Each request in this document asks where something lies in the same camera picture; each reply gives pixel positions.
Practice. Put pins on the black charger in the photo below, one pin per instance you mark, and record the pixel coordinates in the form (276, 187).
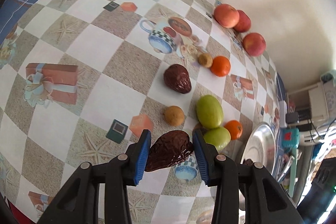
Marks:
(292, 117)

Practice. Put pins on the orange mandarin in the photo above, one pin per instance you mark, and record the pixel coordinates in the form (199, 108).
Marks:
(234, 130)
(220, 66)

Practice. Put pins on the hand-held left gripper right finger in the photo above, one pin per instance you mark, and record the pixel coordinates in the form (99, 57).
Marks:
(200, 158)

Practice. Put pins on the green jujube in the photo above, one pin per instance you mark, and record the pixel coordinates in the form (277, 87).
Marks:
(218, 138)
(210, 111)

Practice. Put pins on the teal box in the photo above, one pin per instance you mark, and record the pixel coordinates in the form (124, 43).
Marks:
(290, 138)

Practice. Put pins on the wrinkled brown date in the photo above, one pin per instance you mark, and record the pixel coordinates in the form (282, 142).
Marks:
(170, 150)
(177, 78)
(248, 162)

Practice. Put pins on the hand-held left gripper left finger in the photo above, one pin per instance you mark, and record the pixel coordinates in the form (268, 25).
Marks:
(143, 155)

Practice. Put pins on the white power strip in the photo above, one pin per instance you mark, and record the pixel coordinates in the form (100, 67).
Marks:
(282, 113)

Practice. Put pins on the checkered printed tablecloth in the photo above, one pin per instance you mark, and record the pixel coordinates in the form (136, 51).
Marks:
(92, 43)

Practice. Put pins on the round metal bowl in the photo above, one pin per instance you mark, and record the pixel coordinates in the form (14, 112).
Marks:
(258, 145)

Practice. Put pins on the red apple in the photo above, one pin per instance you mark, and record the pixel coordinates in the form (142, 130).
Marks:
(244, 21)
(226, 15)
(254, 44)

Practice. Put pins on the tan longan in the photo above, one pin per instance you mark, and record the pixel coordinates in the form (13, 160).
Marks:
(205, 59)
(173, 115)

